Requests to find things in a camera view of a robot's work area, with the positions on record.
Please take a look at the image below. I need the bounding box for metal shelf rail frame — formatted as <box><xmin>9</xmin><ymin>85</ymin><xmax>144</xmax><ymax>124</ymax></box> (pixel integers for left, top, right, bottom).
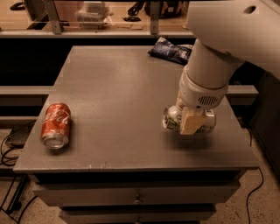
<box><xmin>0</xmin><ymin>0</ymin><xmax>193</xmax><ymax>39</ymax></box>

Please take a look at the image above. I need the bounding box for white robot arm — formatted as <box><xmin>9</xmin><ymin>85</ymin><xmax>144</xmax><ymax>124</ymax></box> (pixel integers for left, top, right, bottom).
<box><xmin>176</xmin><ymin>0</ymin><xmax>280</xmax><ymax>135</ymax></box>

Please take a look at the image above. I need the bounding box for blue snack bag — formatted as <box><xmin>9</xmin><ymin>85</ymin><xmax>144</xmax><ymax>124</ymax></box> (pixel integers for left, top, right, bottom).
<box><xmin>148</xmin><ymin>37</ymin><xmax>193</xmax><ymax>66</ymax></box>

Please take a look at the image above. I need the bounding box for white green 7up can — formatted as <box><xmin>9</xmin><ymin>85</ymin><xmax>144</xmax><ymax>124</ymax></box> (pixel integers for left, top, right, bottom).
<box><xmin>162</xmin><ymin>104</ymin><xmax>217</xmax><ymax>136</ymax></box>

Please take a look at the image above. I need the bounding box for red coca-cola can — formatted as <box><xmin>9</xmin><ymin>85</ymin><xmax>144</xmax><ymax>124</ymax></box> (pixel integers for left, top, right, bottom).
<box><xmin>40</xmin><ymin>102</ymin><xmax>71</xmax><ymax>150</ymax></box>

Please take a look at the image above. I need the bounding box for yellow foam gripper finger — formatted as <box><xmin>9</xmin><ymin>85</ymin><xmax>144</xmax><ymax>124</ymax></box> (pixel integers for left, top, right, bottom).
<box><xmin>176</xmin><ymin>94</ymin><xmax>186</xmax><ymax>109</ymax></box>
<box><xmin>180</xmin><ymin>107</ymin><xmax>207</xmax><ymax>135</ymax></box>

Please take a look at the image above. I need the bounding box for grey cabinet with drawers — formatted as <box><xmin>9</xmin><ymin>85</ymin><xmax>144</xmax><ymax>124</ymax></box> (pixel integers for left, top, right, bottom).
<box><xmin>15</xmin><ymin>46</ymin><xmax>258</xmax><ymax>224</ymax></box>

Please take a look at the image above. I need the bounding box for black power adapter box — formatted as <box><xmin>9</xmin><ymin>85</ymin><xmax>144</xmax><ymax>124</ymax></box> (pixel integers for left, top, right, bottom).
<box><xmin>4</xmin><ymin>126</ymin><xmax>32</xmax><ymax>148</ymax></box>

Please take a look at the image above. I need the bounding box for black cable right floor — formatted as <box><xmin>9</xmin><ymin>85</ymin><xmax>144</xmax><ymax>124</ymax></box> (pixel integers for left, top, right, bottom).
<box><xmin>245</xmin><ymin>167</ymin><xmax>265</xmax><ymax>224</ymax></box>

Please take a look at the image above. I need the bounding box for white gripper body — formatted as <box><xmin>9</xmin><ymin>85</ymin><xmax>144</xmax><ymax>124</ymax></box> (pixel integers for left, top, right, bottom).
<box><xmin>178</xmin><ymin>66</ymin><xmax>228</xmax><ymax>110</ymax></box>

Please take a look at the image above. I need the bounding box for black cables left floor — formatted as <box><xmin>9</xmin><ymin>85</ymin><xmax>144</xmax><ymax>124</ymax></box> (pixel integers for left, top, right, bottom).
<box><xmin>0</xmin><ymin>120</ymin><xmax>39</xmax><ymax>224</ymax></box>

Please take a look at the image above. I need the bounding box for clear plastic container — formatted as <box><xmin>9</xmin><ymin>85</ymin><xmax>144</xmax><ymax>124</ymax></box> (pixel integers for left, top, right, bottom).
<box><xmin>74</xmin><ymin>1</ymin><xmax>110</xmax><ymax>29</ymax></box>

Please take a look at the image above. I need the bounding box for black bag on shelf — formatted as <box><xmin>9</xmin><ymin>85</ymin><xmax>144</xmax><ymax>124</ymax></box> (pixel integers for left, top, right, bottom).
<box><xmin>128</xmin><ymin>0</ymin><xmax>185</xmax><ymax>19</ymax></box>

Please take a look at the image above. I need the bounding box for metal drawer knob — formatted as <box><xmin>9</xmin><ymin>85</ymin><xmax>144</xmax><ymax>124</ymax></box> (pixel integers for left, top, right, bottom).
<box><xmin>134</xmin><ymin>195</ymin><xmax>143</xmax><ymax>205</ymax></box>

